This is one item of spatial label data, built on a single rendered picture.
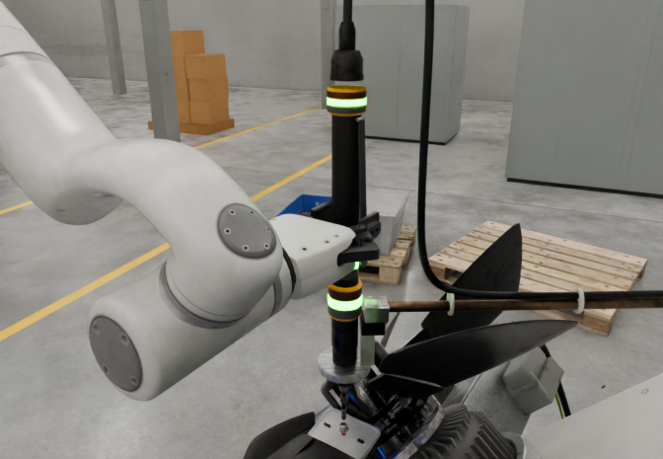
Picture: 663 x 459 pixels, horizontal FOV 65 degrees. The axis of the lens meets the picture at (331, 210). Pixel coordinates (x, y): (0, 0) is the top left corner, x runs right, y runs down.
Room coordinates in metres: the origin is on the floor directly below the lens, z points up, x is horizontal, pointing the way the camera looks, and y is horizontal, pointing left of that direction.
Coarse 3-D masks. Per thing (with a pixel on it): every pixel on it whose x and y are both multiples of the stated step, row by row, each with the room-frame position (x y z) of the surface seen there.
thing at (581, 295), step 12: (348, 0) 0.58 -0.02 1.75; (432, 0) 0.59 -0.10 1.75; (348, 12) 0.58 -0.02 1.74; (432, 12) 0.59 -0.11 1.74; (432, 24) 0.59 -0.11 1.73; (432, 36) 0.59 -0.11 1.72; (432, 48) 0.59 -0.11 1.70; (432, 60) 0.59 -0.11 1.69; (420, 132) 0.59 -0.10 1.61; (420, 144) 0.59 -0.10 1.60; (420, 156) 0.59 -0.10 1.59; (420, 168) 0.59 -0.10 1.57; (420, 180) 0.59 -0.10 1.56; (420, 192) 0.59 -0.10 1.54; (420, 204) 0.59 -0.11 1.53; (420, 216) 0.59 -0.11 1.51; (420, 228) 0.59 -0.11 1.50; (420, 240) 0.59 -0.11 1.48; (420, 252) 0.59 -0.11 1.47; (432, 276) 0.59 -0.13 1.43; (444, 288) 0.59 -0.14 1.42; (456, 288) 0.59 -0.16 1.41; (576, 288) 0.60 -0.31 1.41; (576, 312) 0.59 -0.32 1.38
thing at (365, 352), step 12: (384, 300) 0.59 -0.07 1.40; (372, 312) 0.57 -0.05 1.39; (384, 312) 0.57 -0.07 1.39; (360, 324) 0.58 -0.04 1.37; (372, 324) 0.57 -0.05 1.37; (384, 324) 0.57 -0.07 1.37; (360, 336) 0.58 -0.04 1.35; (372, 336) 0.57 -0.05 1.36; (360, 348) 0.57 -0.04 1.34; (372, 348) 0.57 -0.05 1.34; (324, 360) 0.59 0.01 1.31; (360, 360) 0.57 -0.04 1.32; (372, 360) 0.57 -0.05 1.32; (324, 372) 0.57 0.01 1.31; (336, 372) 0.56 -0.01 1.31; (348, 372) 0.56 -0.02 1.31; (360, 372) 0.56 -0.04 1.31
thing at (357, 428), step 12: (324, 420) 0.61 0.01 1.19; (336, 420) 0.61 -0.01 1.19; (348, 420) 0.61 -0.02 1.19; (312, 432) 0.59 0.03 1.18; (324, 432) 0.59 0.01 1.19; (336, 432) 0.59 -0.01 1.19; (348, 432) 0.59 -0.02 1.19; (360, 432) 0.59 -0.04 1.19; (372, 432) 0.59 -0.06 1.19; (336, 444) 0.57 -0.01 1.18; (348, 444) 0.57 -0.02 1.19; (360, 444) 0.57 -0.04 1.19; (372, 444) 0.57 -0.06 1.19; (360, 456) 0.55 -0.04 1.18
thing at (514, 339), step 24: (456, 336) 0.44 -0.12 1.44; (480, 336) 0.47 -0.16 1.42; (504, 336) 0.49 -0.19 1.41; (528, 336) 0.50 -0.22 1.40; (552, 336) 0.51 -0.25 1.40; (384, 360) 0.53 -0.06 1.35; (408, 360) 0.53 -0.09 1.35; (432, 360) 0.54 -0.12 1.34; (456, 360) 0.54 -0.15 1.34; (480, 360) 0.54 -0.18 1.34; (504, 360) 0.54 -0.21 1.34
